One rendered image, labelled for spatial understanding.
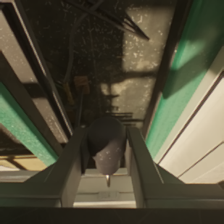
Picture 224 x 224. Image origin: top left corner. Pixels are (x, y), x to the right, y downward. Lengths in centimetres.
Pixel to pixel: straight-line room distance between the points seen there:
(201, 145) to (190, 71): 10
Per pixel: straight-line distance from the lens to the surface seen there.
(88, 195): 42
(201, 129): 23
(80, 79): 127
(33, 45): 54
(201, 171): 24
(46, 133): 31
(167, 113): 22
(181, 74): 17
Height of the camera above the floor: 99
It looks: 37 degrees down
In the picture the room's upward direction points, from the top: 178 degrees clockwise
